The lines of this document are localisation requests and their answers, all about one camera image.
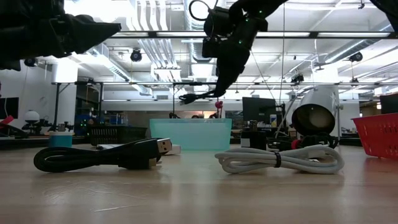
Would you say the black aluminium rig frame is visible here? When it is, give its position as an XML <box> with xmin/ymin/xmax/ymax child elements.
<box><xmin>110</xmin><ymin>30</ymin><xmax>398</xmax><ymax>40</ymax></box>

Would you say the white round dome device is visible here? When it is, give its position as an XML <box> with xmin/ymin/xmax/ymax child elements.
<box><xmin>24</xmin><ymin>110</ymin><xmax>40</xmax><ymax>124</ymax></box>

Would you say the black mesh basket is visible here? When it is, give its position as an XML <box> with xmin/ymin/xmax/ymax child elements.
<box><xmin>88</xmin><ymin>124</ymin><xmax>149</xmax><ymax>146</ymax></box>

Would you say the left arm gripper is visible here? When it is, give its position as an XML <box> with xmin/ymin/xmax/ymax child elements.
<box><xmin>0</xmin><ymin>0</ymin><xmax>122</xmax><ymax>71</ymax></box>

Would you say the white cable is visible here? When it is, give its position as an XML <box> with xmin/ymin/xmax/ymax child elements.
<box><xmin>214</xmin><ymin>144</ymin><xmax>345</xmax><ymax>175</ymax></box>

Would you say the red mesh basket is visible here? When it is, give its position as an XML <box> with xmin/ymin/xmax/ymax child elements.
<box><xmin>351</xmin><ymin>112</ymin><xmax>398</xmax><ymax>161</ymax></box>

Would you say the green translucent plastic bin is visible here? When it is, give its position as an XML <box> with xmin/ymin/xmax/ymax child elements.
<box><xmin>149</xmin><ymin>118</ymin><xmax>233</xmax><ymax>152</ymax></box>

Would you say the short thin black cable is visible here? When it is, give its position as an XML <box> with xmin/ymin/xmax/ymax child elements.
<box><xmin>178</xmin><ymin>90</ymin><xmax>218</xmax><ymax>105</ymax></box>

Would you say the blue white USB charger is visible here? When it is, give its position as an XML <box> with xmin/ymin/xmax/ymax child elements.
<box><xmin>49</xmin><ymin>130</ymin><xmax>75</xmax><ymax>148</ymax></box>

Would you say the black cube charger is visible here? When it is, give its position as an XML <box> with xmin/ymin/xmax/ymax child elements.
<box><xmin>240</xmin><ymin>129</ymin><xmax>269</xmax><ymax>151</ymax></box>

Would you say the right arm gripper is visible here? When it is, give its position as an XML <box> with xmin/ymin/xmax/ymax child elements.
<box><xmin>203</xmin><ymin>6</ymin><xmax>269</xmax><ymax>96</ymax></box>

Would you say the long black cable red tie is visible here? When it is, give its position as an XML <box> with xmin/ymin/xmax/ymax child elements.
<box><xmin>267</xmin><ymin>132</ymin><xmax>339</xmax><ymax>152</ymax></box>

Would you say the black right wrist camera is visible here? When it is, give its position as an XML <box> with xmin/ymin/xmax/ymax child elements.
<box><xmin>201</xmin><ymin>36</ymin><xmax>220</xmax><ymax>59</ymax></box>

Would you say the black computer monitor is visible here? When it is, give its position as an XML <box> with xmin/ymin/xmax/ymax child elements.
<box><xmin>242</xmin><ymin>96</ymin><xmax>277</xmax><ymax>124</ymax></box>
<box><xmin>379</xmin><ymin>93</ymin><xmax>398</xmax><ymax>114</ymax></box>
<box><xmin>0</xmin><ymin>96</ymin><xmax>19</xmax><ymax>119</ymax></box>

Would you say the black USB cable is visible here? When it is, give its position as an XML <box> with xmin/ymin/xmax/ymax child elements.
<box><xmin>33</xmin><ymin>138</ymin><xmax>174</xmax><ymax>174</ymax></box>

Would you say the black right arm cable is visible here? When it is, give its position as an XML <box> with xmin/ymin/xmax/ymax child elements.
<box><xmin>188</xmin><ymin>0</ymin><xmax>218</xmax><ymax>22</ymax></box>

